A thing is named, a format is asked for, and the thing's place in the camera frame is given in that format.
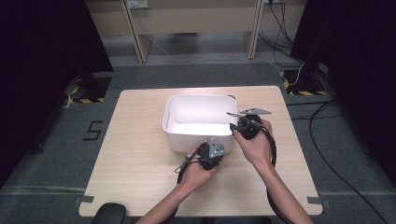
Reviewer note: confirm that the white plastic bin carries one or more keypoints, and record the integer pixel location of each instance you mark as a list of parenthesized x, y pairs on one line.
[(199, 112)]

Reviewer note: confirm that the white wall socket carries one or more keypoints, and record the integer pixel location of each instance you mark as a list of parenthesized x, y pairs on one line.
[(137, 3)]

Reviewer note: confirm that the black curtain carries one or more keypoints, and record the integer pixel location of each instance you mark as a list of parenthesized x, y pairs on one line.
[(367, 62), (37, 62)]

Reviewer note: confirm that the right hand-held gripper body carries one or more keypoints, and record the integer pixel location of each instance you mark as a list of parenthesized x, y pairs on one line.
[(250, 129)]

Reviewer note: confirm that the black hazard-striped stand base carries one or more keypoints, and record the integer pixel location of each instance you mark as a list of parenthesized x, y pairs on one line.
[(295, 79), (96, 88)]

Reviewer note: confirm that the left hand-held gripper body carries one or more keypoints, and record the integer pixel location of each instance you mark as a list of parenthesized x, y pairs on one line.
[(208, 158)]

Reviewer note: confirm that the black chair armrest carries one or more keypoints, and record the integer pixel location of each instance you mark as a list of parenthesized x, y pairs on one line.
[(109, 214)]

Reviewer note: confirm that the grey tape strip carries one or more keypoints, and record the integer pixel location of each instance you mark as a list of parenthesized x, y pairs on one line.
[(317, 201), (84, 199)]

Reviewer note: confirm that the person's right hand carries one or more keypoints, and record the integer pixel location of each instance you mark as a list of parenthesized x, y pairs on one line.
[(257, 149)]

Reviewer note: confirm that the person's left hand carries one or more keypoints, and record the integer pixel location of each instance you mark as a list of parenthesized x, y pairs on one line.
[(196, 175)]

